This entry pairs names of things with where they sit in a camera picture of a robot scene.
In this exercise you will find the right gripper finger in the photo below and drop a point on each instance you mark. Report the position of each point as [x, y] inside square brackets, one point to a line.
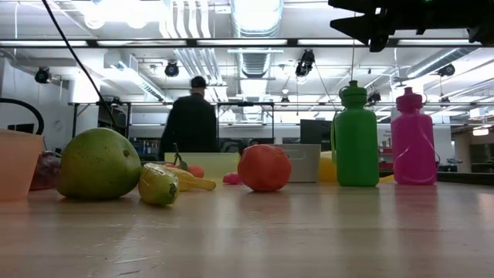
[355, 4]
[370, 29]

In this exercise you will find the green plastic squeeze bottle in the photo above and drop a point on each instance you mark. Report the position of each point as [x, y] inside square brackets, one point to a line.
[357, 146]

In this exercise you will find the pink plastic squeeze bottle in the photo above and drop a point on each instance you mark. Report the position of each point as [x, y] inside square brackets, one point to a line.
[413, 146]

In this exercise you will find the yellow plastic squeeze bottle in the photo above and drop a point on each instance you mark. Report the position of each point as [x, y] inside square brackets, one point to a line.
[327, 168]

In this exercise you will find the black monitor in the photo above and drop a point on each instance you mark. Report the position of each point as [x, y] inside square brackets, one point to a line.
[314, 131]

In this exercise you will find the grey plastic bin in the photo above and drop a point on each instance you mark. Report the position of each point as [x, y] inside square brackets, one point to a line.
[305, 162]

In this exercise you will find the orange-red toy fruit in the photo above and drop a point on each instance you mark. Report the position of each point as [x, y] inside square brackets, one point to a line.
[264, 168]

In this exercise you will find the person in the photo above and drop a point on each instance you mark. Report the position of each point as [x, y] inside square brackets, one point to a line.
[191, 123]

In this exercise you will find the large red toy strawberry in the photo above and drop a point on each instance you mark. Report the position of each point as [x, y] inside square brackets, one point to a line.
[231, 178]

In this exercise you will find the black overhead crossbar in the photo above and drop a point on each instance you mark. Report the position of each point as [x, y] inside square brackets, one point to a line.
[154, 43]

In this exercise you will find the yellow translucent plastic bin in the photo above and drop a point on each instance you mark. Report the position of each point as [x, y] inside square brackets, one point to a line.
[216, 164]

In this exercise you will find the orange toy tangerine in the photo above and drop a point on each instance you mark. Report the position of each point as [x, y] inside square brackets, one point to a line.
[196, 171]

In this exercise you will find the yellow toy banana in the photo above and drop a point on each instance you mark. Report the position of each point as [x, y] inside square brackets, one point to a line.
[158, 185]

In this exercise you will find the green toy mango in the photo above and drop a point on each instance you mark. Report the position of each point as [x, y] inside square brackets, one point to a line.
[98, 164]

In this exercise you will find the silver ventilation duct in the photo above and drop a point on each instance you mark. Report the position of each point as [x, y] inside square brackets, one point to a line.
[256, 62]

